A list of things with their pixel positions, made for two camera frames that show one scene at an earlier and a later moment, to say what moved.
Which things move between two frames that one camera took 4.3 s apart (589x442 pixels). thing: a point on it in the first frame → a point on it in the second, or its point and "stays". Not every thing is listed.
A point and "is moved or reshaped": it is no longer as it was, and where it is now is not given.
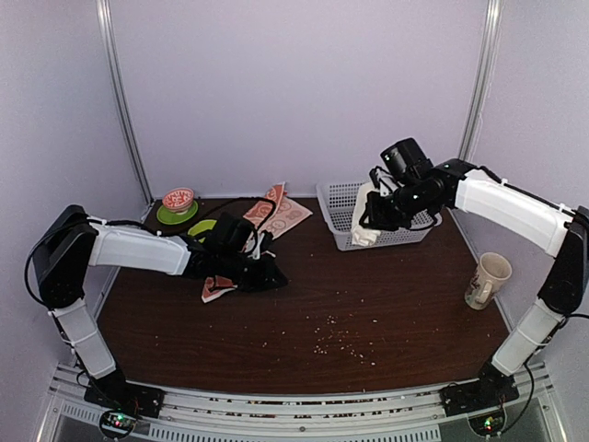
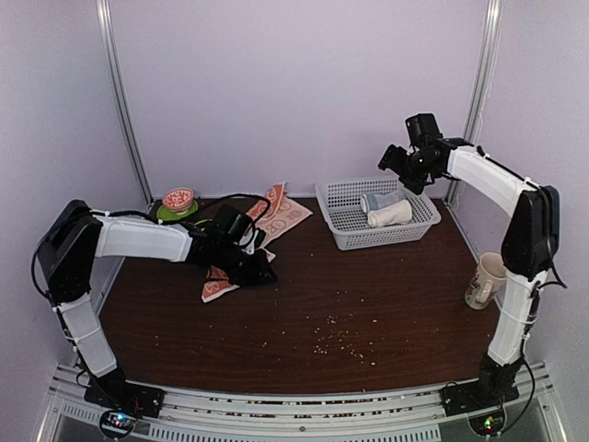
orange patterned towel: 288,212 stays
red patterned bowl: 179,200 stays
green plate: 173,218 stays
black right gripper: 375,217 → 391,159
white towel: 362,235 is moved or reshaped
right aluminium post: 483,81 stays
